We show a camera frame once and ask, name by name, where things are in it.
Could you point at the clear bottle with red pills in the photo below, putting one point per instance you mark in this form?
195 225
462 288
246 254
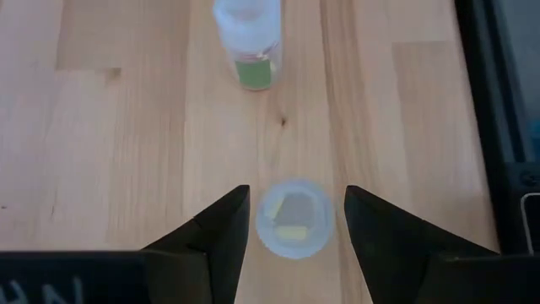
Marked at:
295 219

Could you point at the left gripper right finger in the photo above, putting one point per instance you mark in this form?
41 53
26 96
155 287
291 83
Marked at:
379 245

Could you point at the black table edge frame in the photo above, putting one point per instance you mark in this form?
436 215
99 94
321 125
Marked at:
481 84

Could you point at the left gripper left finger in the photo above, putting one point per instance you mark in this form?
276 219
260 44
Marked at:
215 245

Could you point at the clear bottle with green label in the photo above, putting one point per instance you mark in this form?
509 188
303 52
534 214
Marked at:
251 38

